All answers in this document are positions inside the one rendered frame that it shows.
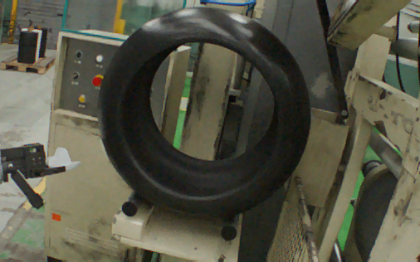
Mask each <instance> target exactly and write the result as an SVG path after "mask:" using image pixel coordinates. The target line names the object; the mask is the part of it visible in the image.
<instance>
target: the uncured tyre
mask: <svg viewBox="0 0 420 262"><path fill-rule="evenodd" d="M195 42H205V43H211V45H214V46H221V47H224V48H226V49H228V50H231V51H234V52H236V53H237V54H238V55H240V56H243V57H244V58H246V59H247V61H248V62H250V63H251V64H252V65H253V66H254V67H256V68H257V69H258V70H259V71H260V73H261V75H262V77H263V78H264V79H265V81H266V82H267V83H268V85H269V86H270V89H271V92H272V94H273V96H274V109H273V115H272V117H271V122H270V124H269V127H268V129H267V131H266V132H265V133H264V135H263V136H262V138H261V139H260V140H259V141H258V142H257V143H256V144H255V145H254V146H253V147H252V148H251V149H250V150H247V151H246V152H244V153H242V154H240V155H238V156H236V157H233V158H230V159H226V160H221V161H208V160H201V159H198V158H195V157H192V156H189V155H187V154H186V153H182V152H180V151H179V150H177V149H176V147H174V146H173V145H172V144H171V143H170V142H169V141H168V140H167V139H166V138H165V137H164V135H163V134H162V133H161V131H160V130H159V129H158V127H157V124H156V123H155V121H154V116H153V112H152V109H151V99H150V96H151V87H152V83H153V80H154V77H155V76H156V73H157V70H158V69H159V67H160V65H161V64H162V63H163V61H165V60H166V58H167V57H168V56H169V55H170V54H171V53H172V52H173V51H175V50H177V49H178V48H179V47H181V46H183V45H185V44H188V43H195ZM97 118H98V126H99V130H100V137H101V141H102V143H103V145H104V147H105V151H106V153H107V156H108V159H109V160H110V162H111V164H113V165H114V167H115V170H116V171H117V173H118V174H119V175H120V176H121V177H122V179H123V180H124V181H125V183H126V184H127V185H128V186H129V187H130V188H132V189H133V190H134V191H135V192H137V193H138V194H139V196H141V197H142V198H144V199H145V200H146V201H149V202H151V203H152V204H154V205H156V206H158V207H159V208H160V209H164V210H166V211H169V212H172V213H174V214H179V215H182V216H191V217H199V218H200V219H213V217H222V216H231V215H235V214H237V213H240V212H243V211H247V210H250V209H252V208H253V207H255V206H258V205H259V204H260V203H262V202H264V201H265V200H266V199H267V198H269V197H270V196H273V195H274V194H275V193H276V191H277V190H278V189H280V188H281V186H282V185H283V184H284V183H285V182H287V181H288V178H289V177H290V176H291V174H292V173H293V172H294V171H295V169H296V167H297V164H298V163H299V161H300V159H301V157H303V154H304V151H305V148H306V145H307V143H308V139H309V134H310V123H311V104H310V97H309V92H308V89H307V85H306V82H305V78H304V75H303V73H302V70H301V68H300V66H299V65H298V64H297V62H296V61H295V57H294V56H293V55H292V54H291V52H290V51H289V49H288V48H287V47H286V45H284V44H283V43H282V42H281V41H280V40H279V38H278V37H277V36H276V35H275V34H274V33H273V32H271V31H269V30H268V29H267V28H265V27H264V26H263V25H261V24H260V23H258V22H256V21H253V20H252V19H250V18H248V17H245V16H244V15H242V14H241V13H238V12H233V11H230V10H227V9H222V8H217V7H186V8H184V9H180V10H177V11H173V12H168V13H165V14H164V15H160V16H158V17H156V18H154V19H152V20H150V21H148V22H146V23H145V24H143V25H142V26H140V27H139V29H137V30H136V31H135V32H133V33H132V34H131V35H130V36H129V37H128V38H127V39H125V40H124V42H123V43H122V44H121V45H120V47H119V49H118V51H117V52H116V53H115V55H114V56H113V58H112V60H111V61H110V63H109V64H108V66H107V68H106V71H105V74H104V77H103V80H102V82H101V86H100V94H99V95H98V102H97Z"/></svg>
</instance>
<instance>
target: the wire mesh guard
mask: <svg viewBox="0 0 420 262"><path fill-rule="evenodd" d="M295 190H296V192H294V193H293V196H292V198H291V202H288V201H284V202H283V206H282V208H281V212H280V215H279V217H278V222H277V225H276V230H275V234H274V235H273V237H272V241H271V246H270V249H269V252H268V256H267V257H266V261H265V262H271V258H272V262H273V260H275V261H274V262H277V260H278V262H279V260H280V257H281V258H282V256H283V259H282V261H281V260H280V262H283V260H284V262H285V261H286V262H289V261H290V259H291V262H292V259H293V255H294V257H296V254H297V251H298V256H297V260H298V258H299V262H300V260H301V257H302V254H303V260H302V261H304V262H306V260H307V259H308V256H309V261H308V262H320V261H319V258H318V251H317V248H316V245H315V237H314V233H313V230H312V227H311V220H310V215H309V212H308V208H307V205H306V202H305V201H306V199H305V193H304V189H303V186H302V182H301V179H300V177H299V176H295ZM296 193H297V195H296ZM294 194H295V196H294ZM296 197H297V200H298V203H297V200H296V202H295V199H296ZM292 199H293V201H292ZM293 202H294V206H293ZM288 203H289V204H288ZM291 203H292V204H291ZM296 203H297V207H296ZM290 204H291V206H290ZM298 204H299V209H300V213H299V216H298V212H299V209H298V211H297V208H298ZM289 206H290V208H289ZM292 206H293V209H294V207H295V209H294V212H293V209H292ZM287 207H288V209H287ZM286 209H287V211H288V210H289V211H288V215H289V217H288V215H287V211H286ZM290 209H292V211H290ZM294 213H295V214H296V218H297V222H296V218H295V216H294ZM292 214H293V216H292V218H291V215H292ZM300 214H301V216H300ZM284 216H286V217H285V218H286V221H285V218H284ZM287 217H288V219H287ZM299 217H300V219H302V222H301V224H300V221H299ZM289 218H290V220H289ZM292 219H293V222H291V221H292ZM288 220H289V221H288ZM284 221H285V223H284ZM287 221H288V224H289V222H290V224H289V227H290V226H292V223H293V226H292V229H291V228H290V231H291V235H290V237H289V234H290V231H288V230H289V227H288V224H287ZM282 222H283V224H284V226H283V224H282ZM295 222H296V224H297V223H298V224H297V227H296V229H295V226H296V224H295ZM302 223H303V225H302ZM285 224H286V226H285ZM299 225H302V227H301V230H300V226H299ZM282 227H283V230H284V232H283V230H282ZM293 227H294V230H293ZM297 228H298V229H299V230H298V232H297V235H296V231H297ZM302 228H303V233H302V236H303V234H304V233H305V236H304V239H303V242H302V236H301V235H299V239H300V243H301V246H300V250H301V249H302V253H301V256H300V250H298V248H299V245H300V243H299V244H298V242H299V239H298V241H297V236H298V234H299V233H300V234H301V231H302ZM286 230H287V233H286ZM292 230H293V234H292ZM280 232H281V234H280ZM294 232H295V235H294ZM284 233H285V235H284ZM287 234H288V237H287V239H286V236H287ZM281 235H282V239H281ZM283 235H284V239H285V245H284V239H283ZM293 235H294V239H295V243H297V244H296V245H295V244H294V239H293ZM279 236H280V237H279ZM291 236H292V237H291ZM278 237H279V242H278ZM288 238H289V241H288ZM290 238H291V241H292V245H291V246H292V250H293V255H292V258H291V254H292V250H291V247H290ZM280 240H281V241H280ZM304 240H305V244H304ZM287 241H288V244H289V245H288V244H287ZM277 243H278V244H277ZM303 244H304V247H302V245H303ZM276 245H277V248H276ZM278 245H279V247H278ZM281 245H282V248H281ZM283 245H284V248H283ZM287 245H288V249H289V253H288V256H287V252H288V249H285V247H286V248H287ZM294 245H295V248H296V247H297V250H296V253H295V249H294ZM297 245H298V246H297ZM305 245H306V250H305V254H306V251H307V252H308V255H307V257H306V259H305V255H304V248H305ZM279 248H280V250H279ZM282 249H283V252H282V254H281V251H282ZM274 250H275V251H274ZM276 250H277V254H276ZM278 250H279V254H280V257H279V254H278ZM284 250H285V253H286V257H285V253H284ZM273 252H274V254H273ZM289 254H290V258H289V260H288V257H289ZM272 255H273V257H272ZM274 255H275V257H277V259H275V257H274ZM286 258H287V259H286ZM297 260H295V258H294V261H293V262H297ZM302 261H301V262H302Z"/></svg>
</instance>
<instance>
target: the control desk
mask: <svg viewBox="0 0 420 262"><path fill-rule="evenodd" d="M122 43H123V41H117V40H116V41H113V40H109V39H105V38H102V37H93V36H87V35H83V34H81V35H79V34H75V33H71V32H59V37H58V42H57V52H56V61H55V71H54V79H53V81H52V91H51V113H50V123H49V134H48V144H47V154H46V158H49V157H53V156H54V155H55V154H54V153H55V151H56V149H57V148H64V149H65V150H66V151H67V153H68V156H69V158H70V160H71V162H76V161H80V162H81V165H80V166H78V167H77V168H75V169H73V170H71V171H70V170H68V171H65V172H60V173H57V174H52V175H48V176H46V183H45V184H46V193H45V211H44V215H45V221H44V228H45V231H44V239H45V240H44V255H47V259H46V262H150V261H151V259H152V258H151V257H152V254H153V251H151V250H146V249H144V248H140V247H137V246H133V245H127V244H123V243H120V242H119V241H116V240H111V239H110V237H111V234H112V220H113V216H114V215H115V213H116V212H117V211H118V210H119V209H120V207H121V206H122V205H123V203H124V202H125V200H126V199H127V198H128V197H129V195H130V194H131V192H132V191H133V189H132V188H130V187H129V186H128V185H127V184H126V183H125V181H124V180H123V179H122V177H121V176H120V175H119V174H118V173H117V171H116V170H115V167H114V165H113V164H111V162H110V160H109V159H108V162H107V161H106V159H105V155H104V152H103V150H102V147H101V145H100V130H99V126H98V118H97V102H98V95H99V94H100V86H101V82H102V80H103V77H104V74H105V71H106V68H107V66H108V64H109V63H110V61H111V60H112V58H113V56H114V55H115V53H116V52H117V51H118V49H119V47H120V45H121V44H122ZM191 49H192V48H191V47H186V46H181V47H179V49H178V51H173V52H172V53H171V54H170V55H169V56H168V57H167V58H166V60H165V61H163V63H162V64H161V65H160V67H159V69H158V70H157V73H156V76H155V77H154V80H153V83H152V87H151V96H150V99H151V109H152V112H153V116H154V121H155V123H156V124H157V127H158V129H159V130H160V131H161V133H162V134H163V135H164V137H165V138H166V139H167V140H168V141H169V142H170V143H171V144H172V145H173V143H174V138H175V132H176V128H177V122H178V112H179V108H180V102H181V97H183V87H184V83H185V77H186V73H187V68H188V58H189V53H190V51H191ZM52 213H55V214H58V215H61V221H55V220H52Z"/></svg>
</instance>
